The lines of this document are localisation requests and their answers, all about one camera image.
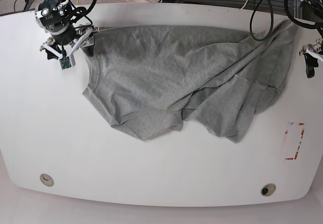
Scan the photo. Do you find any grey T-shirt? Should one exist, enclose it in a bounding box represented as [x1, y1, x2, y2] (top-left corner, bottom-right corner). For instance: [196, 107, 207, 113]
[83, 20, 298, 143]

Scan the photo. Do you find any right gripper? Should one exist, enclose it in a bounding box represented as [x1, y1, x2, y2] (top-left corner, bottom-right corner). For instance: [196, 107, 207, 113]
[40, 24, 100, 60]

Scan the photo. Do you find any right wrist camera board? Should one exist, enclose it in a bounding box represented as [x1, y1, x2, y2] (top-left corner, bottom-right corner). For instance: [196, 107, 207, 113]
[59, 55, 75, 70]

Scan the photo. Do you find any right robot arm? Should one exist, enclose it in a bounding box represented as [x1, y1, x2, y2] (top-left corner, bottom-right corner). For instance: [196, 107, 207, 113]
[35, 0, 99, 70]

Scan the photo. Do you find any table grommet hole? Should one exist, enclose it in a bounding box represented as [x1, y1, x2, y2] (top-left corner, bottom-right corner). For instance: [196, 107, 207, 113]
[40, 174, 54, 187]
[260, 183, 276, 197]

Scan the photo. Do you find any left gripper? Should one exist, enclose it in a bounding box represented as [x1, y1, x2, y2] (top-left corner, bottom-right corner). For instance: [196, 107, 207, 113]
[299, 38, 322, 78]

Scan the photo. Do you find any right table grommet hole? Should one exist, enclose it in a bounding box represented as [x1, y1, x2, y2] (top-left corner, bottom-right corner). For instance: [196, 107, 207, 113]
[260, 183, 276, 197]

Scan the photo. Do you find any left table grommet hole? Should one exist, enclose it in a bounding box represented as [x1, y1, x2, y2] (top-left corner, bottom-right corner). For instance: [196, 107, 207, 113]
[40, 174, 54, 187]

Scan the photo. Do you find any red tape rectangle marker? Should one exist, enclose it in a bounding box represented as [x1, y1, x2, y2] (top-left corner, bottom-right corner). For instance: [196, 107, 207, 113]
[283, 122, 305, 160]

